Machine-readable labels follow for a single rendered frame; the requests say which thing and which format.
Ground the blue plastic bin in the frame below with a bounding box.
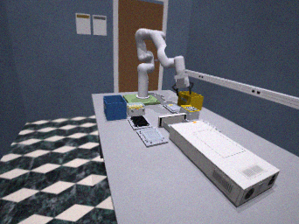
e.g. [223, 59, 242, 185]
[103, 95, 127, 121]

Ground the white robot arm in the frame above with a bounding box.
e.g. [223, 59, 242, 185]
[135, 29, 188, 99]

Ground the black multiwell plate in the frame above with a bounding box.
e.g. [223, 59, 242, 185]
[130, 115, 149, 127]

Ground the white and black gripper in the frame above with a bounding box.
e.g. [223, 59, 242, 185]
[172, 77, 194, 96]

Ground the yellow open tray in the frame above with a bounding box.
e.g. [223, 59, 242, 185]
[177, 91, 204, 110]

